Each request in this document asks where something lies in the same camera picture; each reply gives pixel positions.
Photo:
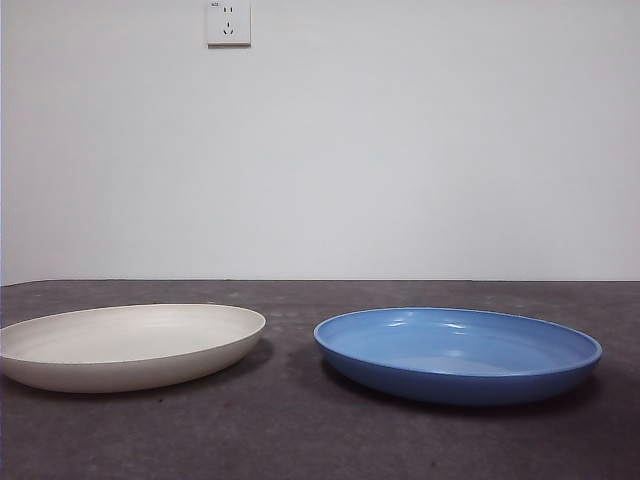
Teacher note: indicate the white round plate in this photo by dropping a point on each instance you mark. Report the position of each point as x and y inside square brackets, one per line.
[125, 345]

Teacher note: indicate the blue round plate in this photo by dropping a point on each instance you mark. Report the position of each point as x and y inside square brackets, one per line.
[450, 385]

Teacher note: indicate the white wall socket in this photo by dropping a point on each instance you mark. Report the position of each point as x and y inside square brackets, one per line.
[229, 30]

